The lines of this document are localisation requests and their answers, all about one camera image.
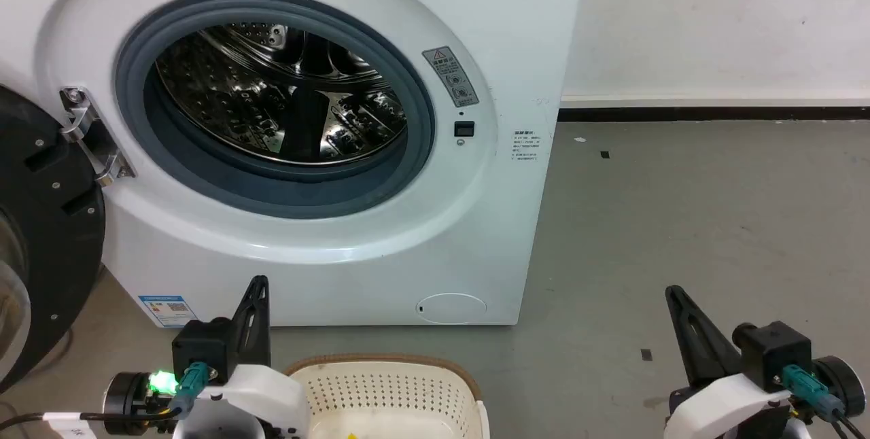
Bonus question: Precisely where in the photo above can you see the stainless steel washing machine drum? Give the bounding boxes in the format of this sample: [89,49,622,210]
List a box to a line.
[154,22,409,167]

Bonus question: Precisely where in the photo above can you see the round white filter cover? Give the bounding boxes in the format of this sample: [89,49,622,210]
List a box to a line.
[415,292,488,325]

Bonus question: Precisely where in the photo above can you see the cream perforated laundry basket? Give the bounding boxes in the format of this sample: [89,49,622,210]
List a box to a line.
[283,354,491,439]

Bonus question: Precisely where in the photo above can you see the small printed text sticker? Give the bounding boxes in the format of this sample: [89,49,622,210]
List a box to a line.
[510,128,541,163]

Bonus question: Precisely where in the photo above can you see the black wall baseboard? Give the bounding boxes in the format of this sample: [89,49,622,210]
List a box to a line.
[557,106,870,122]

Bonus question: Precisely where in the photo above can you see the black washing machine door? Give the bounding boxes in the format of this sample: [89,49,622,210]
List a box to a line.
[0,84,107,393]

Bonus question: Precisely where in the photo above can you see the blue white energy label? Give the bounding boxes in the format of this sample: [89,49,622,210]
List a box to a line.
[137,294,198,329]

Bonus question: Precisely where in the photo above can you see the white front-load washing machine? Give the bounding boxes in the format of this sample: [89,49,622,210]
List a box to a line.
[0,0,589,328]

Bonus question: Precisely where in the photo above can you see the grey warning sticker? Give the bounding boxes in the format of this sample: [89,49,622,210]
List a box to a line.
[421,46,481,109]

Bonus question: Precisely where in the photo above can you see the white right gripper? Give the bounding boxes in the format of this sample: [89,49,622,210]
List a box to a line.
[664,285,811,439]

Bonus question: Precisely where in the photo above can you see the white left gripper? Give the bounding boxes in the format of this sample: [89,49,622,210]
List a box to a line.
[173,275,311,439]

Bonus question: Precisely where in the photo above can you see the metal door hinge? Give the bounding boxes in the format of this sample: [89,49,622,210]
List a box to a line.
[59,86,136,188]

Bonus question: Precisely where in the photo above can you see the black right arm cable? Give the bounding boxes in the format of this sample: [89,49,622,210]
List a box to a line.
[781,365,870,439]

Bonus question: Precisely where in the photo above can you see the grey rubber door gasket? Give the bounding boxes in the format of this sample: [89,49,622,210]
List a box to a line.
[114,0,436,220]

